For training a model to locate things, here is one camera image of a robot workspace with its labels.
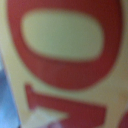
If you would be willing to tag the yellow red granola bar box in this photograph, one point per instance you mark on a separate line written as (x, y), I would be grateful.
(66, 66)

